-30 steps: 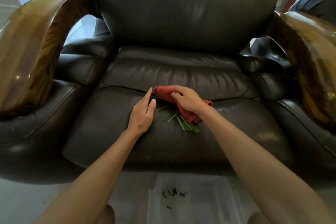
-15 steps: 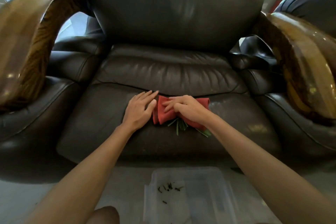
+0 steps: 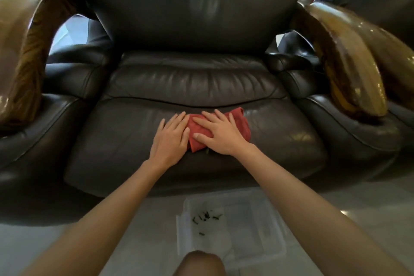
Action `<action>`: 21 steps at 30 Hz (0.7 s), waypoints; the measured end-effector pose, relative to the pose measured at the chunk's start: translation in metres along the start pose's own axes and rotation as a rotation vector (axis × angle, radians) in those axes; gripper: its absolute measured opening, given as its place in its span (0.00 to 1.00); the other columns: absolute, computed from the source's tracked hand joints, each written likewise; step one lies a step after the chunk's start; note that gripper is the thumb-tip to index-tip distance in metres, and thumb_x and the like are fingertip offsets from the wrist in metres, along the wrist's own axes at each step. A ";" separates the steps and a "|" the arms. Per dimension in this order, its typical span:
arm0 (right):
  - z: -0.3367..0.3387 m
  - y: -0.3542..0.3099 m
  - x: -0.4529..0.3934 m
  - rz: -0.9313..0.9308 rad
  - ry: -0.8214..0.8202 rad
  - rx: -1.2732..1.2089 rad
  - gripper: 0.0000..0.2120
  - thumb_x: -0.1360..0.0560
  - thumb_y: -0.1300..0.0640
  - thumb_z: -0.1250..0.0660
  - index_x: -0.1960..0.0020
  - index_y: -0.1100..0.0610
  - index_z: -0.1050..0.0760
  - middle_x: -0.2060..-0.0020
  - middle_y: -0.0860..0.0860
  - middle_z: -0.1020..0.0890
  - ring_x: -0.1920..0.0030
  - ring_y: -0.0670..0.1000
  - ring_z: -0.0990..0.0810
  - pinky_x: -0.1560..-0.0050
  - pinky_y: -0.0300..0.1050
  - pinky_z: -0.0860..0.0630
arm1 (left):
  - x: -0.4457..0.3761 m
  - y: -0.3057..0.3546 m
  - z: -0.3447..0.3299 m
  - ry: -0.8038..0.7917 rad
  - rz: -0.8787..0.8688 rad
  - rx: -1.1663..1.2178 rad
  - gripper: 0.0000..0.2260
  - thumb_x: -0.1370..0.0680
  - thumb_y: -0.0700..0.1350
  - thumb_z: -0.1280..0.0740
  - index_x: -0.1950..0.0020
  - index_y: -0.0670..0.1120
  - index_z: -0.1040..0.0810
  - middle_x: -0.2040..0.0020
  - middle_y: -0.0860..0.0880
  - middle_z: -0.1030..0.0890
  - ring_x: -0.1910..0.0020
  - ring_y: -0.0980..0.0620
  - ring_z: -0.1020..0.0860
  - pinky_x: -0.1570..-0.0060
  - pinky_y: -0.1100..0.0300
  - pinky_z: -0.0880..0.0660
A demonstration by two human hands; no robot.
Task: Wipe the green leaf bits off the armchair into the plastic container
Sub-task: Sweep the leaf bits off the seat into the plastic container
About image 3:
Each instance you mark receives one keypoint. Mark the person's left hand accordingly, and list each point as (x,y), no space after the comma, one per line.
(169,140)

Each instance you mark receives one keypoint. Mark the person's right hand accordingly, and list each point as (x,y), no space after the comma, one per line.
(226,138)

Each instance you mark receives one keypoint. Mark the red cloth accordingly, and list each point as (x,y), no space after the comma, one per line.
(242,125)

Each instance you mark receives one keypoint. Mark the clear plastic bin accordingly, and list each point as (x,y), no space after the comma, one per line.
(252,220)

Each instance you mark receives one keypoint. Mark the person's left forearm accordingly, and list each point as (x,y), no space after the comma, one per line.
(106,220)

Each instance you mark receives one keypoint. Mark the person's right forearm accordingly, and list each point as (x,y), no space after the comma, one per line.
(307,214)

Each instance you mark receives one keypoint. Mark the neighbouring sofa wooden armrest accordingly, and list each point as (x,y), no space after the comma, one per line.
(401,68)

